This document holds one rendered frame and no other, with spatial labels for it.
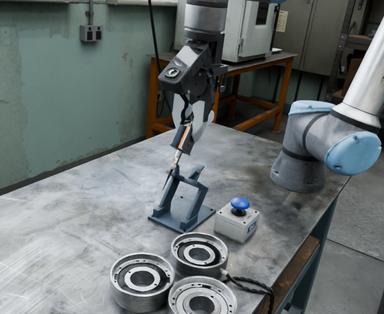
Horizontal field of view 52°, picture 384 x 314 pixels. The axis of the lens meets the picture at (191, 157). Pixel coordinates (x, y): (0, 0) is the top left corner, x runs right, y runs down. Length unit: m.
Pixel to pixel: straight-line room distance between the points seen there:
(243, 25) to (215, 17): 2.10
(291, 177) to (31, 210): 0.65
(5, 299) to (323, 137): 0.72
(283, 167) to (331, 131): 0.20
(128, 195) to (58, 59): 1.62
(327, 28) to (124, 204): 3.69
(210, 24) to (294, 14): 3.78
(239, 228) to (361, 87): 0.41
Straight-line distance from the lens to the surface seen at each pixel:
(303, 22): 4.46
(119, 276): 0.68
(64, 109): 2.58
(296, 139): 1.06
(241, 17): 2.82
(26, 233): 0.85
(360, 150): 0.95
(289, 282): 1.18
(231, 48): 2.86
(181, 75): 0.68
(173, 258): 0.72
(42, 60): 2.41
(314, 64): 4.44
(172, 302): 0.65
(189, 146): 0.79
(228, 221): 0.83
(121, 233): 0.83
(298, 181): 1.09
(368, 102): 0.96
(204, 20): 0.73
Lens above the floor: 1.28
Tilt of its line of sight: 23 degrees down
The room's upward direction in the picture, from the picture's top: 7 degrees clockwise
